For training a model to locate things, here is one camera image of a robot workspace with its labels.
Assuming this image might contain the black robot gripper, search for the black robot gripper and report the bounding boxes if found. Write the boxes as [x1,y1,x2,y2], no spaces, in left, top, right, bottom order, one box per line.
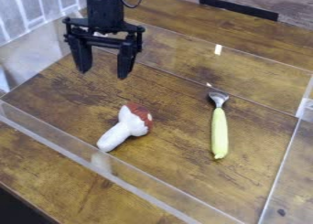
[63,0,145,80]

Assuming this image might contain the red and white toy mushroom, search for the red and white toy mushroom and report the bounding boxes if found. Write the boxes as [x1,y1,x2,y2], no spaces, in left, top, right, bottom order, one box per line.
[96,102,152,152]

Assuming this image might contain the black strip on back table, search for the black strip on back table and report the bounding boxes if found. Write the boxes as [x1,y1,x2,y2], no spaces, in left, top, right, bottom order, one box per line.
[198,0,278,21]

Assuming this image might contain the spoon with yellow-green handle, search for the spoon with yellow-green handle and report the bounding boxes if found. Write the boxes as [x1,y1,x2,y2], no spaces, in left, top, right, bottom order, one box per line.
[208,91,228,160]

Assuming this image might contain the clear acrylic enclosure wall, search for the clear acrylic enclosure wall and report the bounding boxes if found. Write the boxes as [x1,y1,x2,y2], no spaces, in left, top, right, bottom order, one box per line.
[0,9,313,224]

